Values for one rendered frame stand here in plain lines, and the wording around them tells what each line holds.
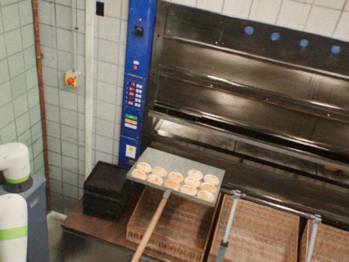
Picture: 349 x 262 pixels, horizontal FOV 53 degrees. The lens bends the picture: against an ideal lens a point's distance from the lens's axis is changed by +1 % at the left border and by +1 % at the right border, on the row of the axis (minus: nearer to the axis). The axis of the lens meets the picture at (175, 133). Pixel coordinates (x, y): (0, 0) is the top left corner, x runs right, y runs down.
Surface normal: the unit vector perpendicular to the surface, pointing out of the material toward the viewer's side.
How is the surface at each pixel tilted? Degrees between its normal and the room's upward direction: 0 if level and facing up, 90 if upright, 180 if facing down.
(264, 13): 90
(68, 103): 90
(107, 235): 0
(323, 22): 90
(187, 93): 70
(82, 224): 0
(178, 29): 90
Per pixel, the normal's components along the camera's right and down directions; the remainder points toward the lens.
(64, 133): -0.28, 0.49
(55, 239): 0.14, -0.83
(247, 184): -0.22, 0.18
